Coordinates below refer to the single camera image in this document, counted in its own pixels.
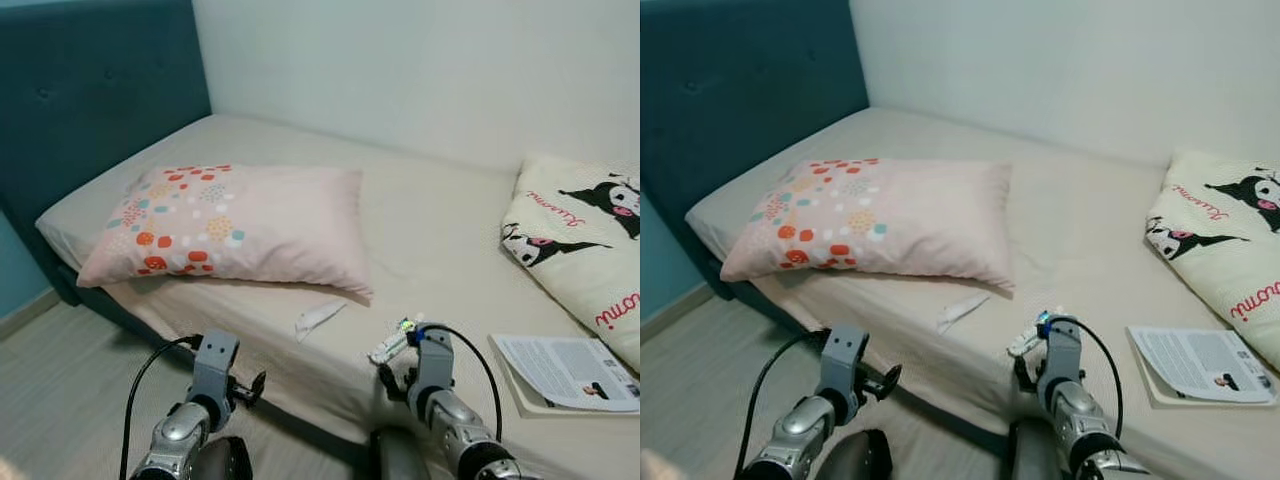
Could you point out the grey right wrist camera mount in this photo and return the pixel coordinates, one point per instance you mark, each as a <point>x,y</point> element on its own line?
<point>432,365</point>
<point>1060,360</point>

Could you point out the black right robot leg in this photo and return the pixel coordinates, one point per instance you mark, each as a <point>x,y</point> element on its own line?
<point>398,455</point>

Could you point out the cream cartoon print blanket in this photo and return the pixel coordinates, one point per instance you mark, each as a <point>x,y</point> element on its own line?
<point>1210,260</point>
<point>570,250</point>

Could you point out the black left robot leg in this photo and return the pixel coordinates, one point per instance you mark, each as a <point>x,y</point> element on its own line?
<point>865,455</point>
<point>220,458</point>

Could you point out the white printed book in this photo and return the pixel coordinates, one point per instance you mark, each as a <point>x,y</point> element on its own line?
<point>1200,365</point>
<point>570,370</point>

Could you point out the teal upholstered bed frame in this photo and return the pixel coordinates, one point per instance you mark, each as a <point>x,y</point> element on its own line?
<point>80,80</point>
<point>740,80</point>

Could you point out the pink dotted pillow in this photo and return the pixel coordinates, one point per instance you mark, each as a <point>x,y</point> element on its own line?
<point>930,215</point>
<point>290,220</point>

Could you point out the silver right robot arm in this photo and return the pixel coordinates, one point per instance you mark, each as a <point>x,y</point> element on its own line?
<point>460,435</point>
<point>1090,425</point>

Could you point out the black robot leg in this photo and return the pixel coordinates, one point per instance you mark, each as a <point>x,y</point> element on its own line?
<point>220,458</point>
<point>865,455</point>
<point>398,455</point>

